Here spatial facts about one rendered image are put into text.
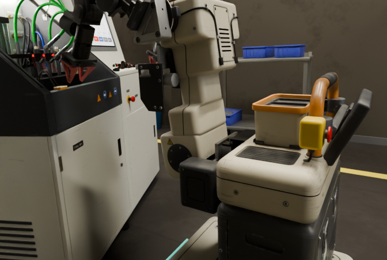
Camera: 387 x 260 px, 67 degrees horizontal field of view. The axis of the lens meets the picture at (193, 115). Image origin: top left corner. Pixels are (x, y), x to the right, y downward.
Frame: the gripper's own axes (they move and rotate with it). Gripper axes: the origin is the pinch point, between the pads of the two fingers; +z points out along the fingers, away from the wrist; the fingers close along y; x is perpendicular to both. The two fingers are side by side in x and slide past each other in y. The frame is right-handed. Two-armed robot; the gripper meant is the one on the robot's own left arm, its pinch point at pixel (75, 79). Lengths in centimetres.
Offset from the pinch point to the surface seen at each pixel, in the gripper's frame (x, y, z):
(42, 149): -0.7, 7.5, 29.4
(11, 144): -12.0, 12.5, 32.9
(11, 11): -88, -25, 7
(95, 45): -70, -71, 19
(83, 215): 14, -7, 62
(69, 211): 14, 2, 53
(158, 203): 11, -86, 106
